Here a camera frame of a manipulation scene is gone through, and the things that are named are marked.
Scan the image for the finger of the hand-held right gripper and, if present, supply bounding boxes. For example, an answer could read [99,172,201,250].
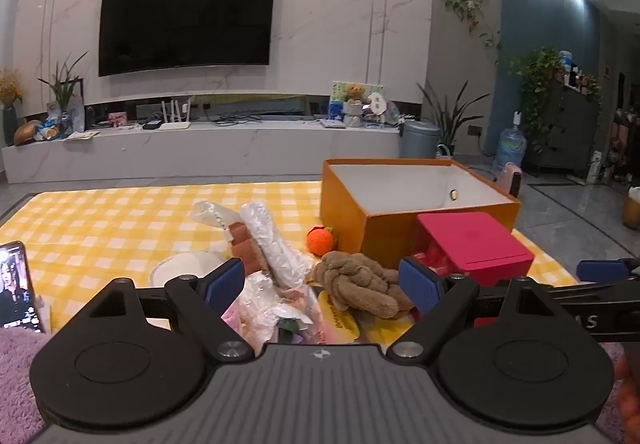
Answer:
[547,258,640,301]

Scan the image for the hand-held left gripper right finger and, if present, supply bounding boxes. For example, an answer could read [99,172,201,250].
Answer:
[387,256,556,361]

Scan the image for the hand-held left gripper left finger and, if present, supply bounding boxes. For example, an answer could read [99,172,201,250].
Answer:
[87,257,254,361]

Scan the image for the brown plush toy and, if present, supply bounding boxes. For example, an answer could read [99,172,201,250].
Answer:
[314,251,416,321]

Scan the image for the person's right hand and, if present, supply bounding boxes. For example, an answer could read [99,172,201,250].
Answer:
[615,349,640,431]

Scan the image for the crumpled white plastic bag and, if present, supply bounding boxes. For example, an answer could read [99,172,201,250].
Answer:
[225,274,321,346]

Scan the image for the clear plastic bag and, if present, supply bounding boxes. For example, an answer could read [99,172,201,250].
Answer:
[191,200,253,271]

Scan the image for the red gift box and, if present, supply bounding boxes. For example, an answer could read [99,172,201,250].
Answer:
[407,212,535,287]

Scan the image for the yellow packet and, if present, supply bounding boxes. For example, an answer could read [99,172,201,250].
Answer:
[317,291,362,344]

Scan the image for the orange crochet ball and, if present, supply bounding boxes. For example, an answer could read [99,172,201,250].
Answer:
[306,225,337,259]

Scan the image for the orange cardboard box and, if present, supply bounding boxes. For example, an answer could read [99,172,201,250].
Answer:
[320,159,522,259]

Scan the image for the pink small appliance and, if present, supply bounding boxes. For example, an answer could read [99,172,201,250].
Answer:
[500,163,524,197]

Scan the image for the white marble television console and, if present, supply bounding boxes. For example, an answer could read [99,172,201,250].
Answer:
[1,116,404,185]

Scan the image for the yellow checked blanket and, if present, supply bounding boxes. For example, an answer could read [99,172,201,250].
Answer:
[0,181,581,342]

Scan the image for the dark side cabinet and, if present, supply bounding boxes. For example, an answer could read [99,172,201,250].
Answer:
[525,84,602,181]

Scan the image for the grey trash bin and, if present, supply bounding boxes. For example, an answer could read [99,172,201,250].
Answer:
[401,120,441,159]

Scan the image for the blue water jug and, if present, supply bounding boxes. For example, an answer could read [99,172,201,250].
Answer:
[495,111,529,175]

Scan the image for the white router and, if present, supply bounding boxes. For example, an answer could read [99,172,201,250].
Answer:
[157,96,196,131]

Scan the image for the floor plant with arching leaves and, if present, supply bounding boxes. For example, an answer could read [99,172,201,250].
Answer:
[417,81,492,157]

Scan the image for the white plush toy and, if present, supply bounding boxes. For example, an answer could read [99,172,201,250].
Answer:
[367,91,389,118]

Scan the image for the leafy plant on cabinet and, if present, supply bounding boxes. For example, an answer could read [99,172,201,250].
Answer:
[510,48,567,153]

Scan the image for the brown teddy bear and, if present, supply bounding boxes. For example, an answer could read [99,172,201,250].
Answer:
[345,84,366,127]

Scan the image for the green printed card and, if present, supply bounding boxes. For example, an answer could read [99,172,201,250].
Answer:
[331,80,386,105]

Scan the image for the smartphone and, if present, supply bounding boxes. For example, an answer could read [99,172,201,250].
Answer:
[0,240,44,331]

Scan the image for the purple fluffy rug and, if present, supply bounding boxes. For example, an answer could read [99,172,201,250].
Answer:
[0,324,640,444]

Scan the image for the snack bags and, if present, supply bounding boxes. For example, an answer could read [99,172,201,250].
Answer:
[35,116,67,143]

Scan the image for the potted plant with long leaves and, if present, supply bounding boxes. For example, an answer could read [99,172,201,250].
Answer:
[37,52,89,135]

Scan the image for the brown round ornament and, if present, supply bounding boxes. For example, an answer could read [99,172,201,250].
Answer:
[14,120,44,147]

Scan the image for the hanging vine plant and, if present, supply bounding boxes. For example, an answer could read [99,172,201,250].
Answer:
[442,0,502,65]

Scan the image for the vase with dried flowers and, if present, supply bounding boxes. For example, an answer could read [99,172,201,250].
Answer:
[0,68,24,147]

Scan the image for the black wall television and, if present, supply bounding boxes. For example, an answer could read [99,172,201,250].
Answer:
[98,0,277,77]

